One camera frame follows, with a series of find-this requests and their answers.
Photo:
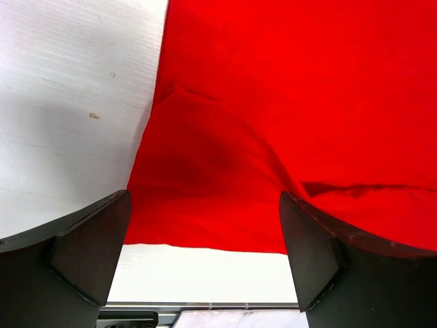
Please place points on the red t-shirt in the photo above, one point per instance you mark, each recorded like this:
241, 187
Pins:
334, 101

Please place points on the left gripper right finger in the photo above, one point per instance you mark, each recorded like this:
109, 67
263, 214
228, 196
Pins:
347, 277

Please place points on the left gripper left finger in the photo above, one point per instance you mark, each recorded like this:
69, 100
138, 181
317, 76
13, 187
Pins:
59, 274

